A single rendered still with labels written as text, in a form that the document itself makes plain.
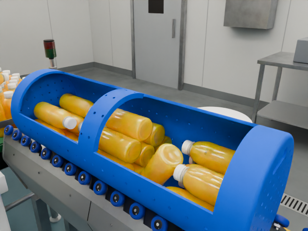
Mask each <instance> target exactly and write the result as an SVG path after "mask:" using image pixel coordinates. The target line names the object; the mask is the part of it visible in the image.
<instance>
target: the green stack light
mask: <svg viewBox="0 0 308 231"><path fill-rule="evenodd" d="M44 51H45V57H46V58H54V57H56V56H57V55H56V49H44Z"/></svg>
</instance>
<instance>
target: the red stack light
mask: <svg viewBox="0 0 308 231"><path fill-rule="evenodd" d="M43 43H44V49H47V50H49V49H55V42H43Z"/></svg>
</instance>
